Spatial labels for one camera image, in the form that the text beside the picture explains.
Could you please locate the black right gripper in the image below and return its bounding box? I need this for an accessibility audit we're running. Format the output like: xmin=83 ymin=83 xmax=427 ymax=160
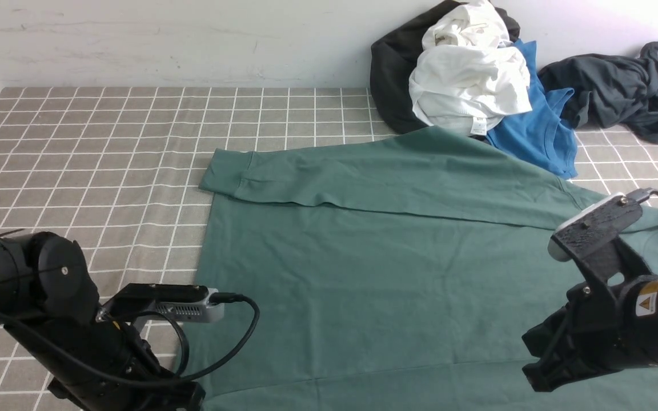
xmin=522 ymin=275 xmax=658 ymax=393

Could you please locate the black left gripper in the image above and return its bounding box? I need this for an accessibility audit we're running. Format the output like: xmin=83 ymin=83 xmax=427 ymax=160
xmin=15 ymin=319 xmax=204 ymax=410

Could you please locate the green long-sleeve top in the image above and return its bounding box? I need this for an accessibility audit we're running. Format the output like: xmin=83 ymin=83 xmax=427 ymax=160
xmin=196 ymin=128 xmax=658 ymax=410

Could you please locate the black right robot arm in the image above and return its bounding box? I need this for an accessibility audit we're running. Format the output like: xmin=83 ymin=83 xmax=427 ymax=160
xmin=522 ymin=276 xmax=658 ymax=392

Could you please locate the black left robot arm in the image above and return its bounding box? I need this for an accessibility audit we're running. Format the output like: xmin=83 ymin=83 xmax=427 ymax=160
xmin=0 ymin=232 xmax=207 ymax=410

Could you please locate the grey checked tablecloth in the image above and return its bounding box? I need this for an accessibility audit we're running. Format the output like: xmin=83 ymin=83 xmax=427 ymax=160
xmin=0 ymin=87 xmax=658 ymax=410

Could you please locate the blue t-shirt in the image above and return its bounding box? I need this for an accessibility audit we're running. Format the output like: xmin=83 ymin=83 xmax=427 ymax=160
xmin=487 ymin=39 xmax=577 ymax=179

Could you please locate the dark grey crumpled garment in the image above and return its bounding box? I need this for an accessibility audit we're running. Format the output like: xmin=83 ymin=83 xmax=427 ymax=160
xmin=538 ymin=42 xmax=658 ymax=144

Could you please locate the white crumpled shirt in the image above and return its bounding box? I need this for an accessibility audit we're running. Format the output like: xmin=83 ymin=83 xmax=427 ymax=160
xmin=409 ymin=1 xmax=532 ymax=137

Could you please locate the black garment under white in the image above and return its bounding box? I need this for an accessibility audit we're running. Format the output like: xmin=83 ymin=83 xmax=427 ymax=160
xmin=370 ymin=1 xmax=520 ymax=134

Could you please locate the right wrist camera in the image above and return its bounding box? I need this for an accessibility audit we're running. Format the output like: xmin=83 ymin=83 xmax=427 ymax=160
xmin=547 ymin=193 xmax=651 ymax=289

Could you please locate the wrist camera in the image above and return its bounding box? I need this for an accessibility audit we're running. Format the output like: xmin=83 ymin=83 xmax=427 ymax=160
xmin=547 ymin=193 xmax=651 ymax=289
xmin=96 ymin=283 xmax=225 ymax=323

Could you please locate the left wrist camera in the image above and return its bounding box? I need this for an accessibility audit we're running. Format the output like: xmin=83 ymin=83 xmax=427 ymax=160
xmin=96 ymin=283 xmax=225 ymax=323

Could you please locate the black left camera cable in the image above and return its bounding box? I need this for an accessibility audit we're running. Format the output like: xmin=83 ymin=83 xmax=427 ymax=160
xmin=0 ymin=292 xmax=261 ymax=390

